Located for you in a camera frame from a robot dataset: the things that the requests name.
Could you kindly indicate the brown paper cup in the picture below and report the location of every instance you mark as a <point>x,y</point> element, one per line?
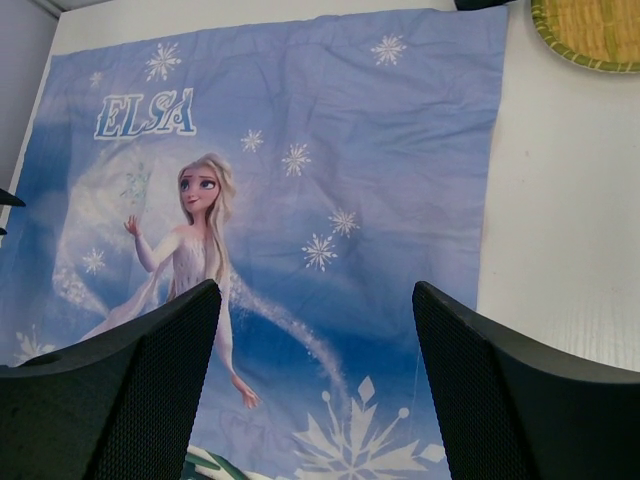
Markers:
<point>471,5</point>

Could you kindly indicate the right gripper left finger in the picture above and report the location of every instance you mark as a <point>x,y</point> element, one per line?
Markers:
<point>120,405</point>

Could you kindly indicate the yellow woven round plate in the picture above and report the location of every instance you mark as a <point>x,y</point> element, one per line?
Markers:
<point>601,35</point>

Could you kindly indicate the blue pink Elsa cloth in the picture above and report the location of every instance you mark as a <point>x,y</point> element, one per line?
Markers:
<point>318,169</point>

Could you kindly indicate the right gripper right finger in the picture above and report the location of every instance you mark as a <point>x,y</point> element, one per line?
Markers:
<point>511,407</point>

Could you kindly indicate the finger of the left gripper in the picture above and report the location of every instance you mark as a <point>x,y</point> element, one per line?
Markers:
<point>8,199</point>

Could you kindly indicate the teal plastic knife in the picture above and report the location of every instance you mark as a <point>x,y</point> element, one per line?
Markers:
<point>202,464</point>

